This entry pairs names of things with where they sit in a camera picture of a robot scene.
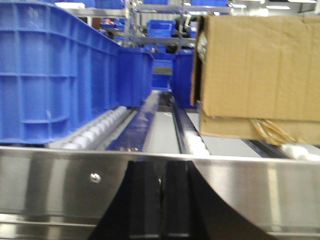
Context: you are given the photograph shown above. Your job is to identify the large blue crate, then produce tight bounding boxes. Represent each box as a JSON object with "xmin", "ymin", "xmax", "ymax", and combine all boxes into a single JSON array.
[{"xmin": 0, "ymin": 0, "xmax": 153, "ymax": 145}]

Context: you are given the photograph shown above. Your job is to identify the steel shelf front rail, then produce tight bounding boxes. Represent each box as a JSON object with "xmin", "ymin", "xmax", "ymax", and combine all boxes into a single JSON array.
[{"xmin": 0, "ymin": 147, "xmax": 320, "ymax": 240}]

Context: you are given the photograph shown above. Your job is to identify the white roller track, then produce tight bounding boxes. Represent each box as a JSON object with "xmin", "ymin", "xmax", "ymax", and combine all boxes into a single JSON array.
[{"xmin": 46, "ymin": 106, "xmax": 134, "ymax": 150}]

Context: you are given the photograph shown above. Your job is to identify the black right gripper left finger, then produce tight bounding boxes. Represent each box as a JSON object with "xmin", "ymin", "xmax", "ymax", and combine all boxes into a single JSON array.
[{"xmin": 88, "ymin": 161, "xmax": 162, "ymax": 240}]

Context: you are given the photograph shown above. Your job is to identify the brown cardboard box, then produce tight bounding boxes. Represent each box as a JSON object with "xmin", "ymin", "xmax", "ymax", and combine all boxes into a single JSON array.
[{"xmin": 190, "ymin": 14, "xmax": 320, "ymax": 145}]

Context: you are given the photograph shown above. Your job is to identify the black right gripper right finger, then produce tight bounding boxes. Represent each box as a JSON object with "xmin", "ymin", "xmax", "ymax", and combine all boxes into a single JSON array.
[{"xmin": 162, "ymin": 161, "xmax": 274, "ymax": 240}]

